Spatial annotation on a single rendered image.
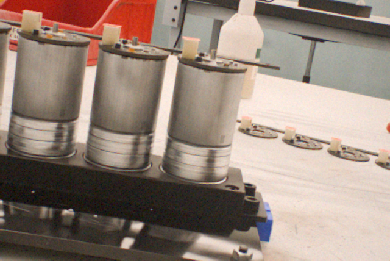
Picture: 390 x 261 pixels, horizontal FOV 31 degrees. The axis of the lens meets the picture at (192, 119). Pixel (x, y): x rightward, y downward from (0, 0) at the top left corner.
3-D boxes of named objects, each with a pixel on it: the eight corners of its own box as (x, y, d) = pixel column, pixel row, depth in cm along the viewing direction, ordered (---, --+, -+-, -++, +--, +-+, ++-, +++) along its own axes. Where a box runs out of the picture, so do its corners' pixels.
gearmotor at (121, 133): (144, 199, 24) (167, 55, 23) (75, 188, 24) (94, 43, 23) (149, 177, 27) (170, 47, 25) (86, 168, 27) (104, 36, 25)
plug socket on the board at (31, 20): (42, 35, 24) (44, 15, 24) (17, 30, 24) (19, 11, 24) (47, 32, 25) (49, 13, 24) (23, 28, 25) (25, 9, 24)
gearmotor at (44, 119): (65, 186, 24) (84, 41, 23) (-5, 175, 24) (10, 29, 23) (77, 166, 27) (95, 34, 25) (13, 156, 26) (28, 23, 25)
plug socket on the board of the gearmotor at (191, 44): (203, 61, 24) (206, 42, 24) (178, 57, 24) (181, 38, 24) (203, 58, 25) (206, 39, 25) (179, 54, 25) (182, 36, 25)
